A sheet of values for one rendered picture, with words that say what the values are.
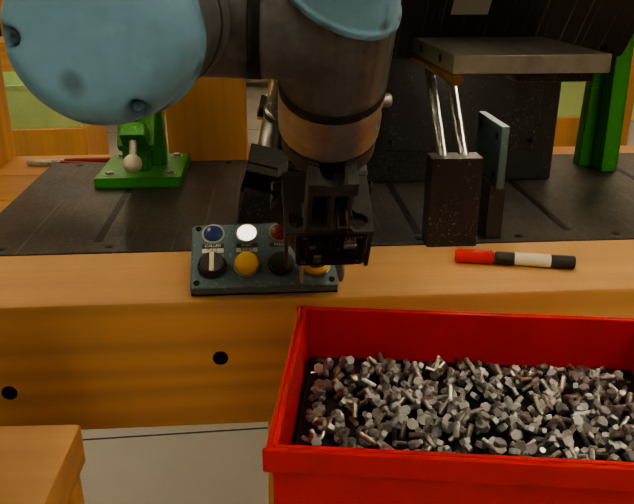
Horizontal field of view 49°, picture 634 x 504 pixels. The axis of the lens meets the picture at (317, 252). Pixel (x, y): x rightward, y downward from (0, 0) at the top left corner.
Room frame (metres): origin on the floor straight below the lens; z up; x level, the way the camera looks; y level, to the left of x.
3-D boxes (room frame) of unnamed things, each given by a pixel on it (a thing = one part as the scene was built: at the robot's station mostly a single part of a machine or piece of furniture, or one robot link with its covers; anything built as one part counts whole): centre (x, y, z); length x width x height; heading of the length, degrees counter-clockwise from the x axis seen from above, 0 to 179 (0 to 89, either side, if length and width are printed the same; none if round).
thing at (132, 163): (1.01, 0.27, 0.96); 0.06 x 0.03 x 0.06; 4
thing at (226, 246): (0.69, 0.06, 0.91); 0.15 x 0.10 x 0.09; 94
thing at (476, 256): (0.72, -0.22, 0.91); 0.13 x 0.02 x 0.02; 81
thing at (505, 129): (0.85, -0.21, 0.97); 0.10 x 0.02 x 0.14; 4
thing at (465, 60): (0.91, -0.20, 1.11); 0.39 x 0.16 x 0.03; 4
